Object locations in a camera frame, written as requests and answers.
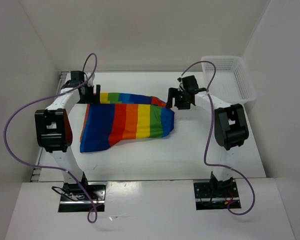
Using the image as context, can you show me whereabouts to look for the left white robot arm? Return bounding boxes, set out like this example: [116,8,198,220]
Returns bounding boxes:
[34,70,100,200]

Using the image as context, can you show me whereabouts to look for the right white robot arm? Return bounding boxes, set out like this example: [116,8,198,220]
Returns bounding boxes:
[166,75,249,197]

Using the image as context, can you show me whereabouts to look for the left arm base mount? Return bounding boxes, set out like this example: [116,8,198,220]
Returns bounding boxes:
[51,181,107,213]

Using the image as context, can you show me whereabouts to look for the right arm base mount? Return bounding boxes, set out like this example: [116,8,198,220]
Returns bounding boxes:
[193,180,242,211]

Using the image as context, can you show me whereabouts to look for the white plastic basket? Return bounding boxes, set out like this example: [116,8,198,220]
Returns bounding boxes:
[201,55,257,104]

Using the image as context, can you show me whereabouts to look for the rainbow striped shorts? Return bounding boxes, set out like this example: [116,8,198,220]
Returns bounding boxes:
[79,92,175,153]

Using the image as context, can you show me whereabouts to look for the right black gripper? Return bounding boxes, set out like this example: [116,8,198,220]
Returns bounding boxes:
[165,87,191,110]

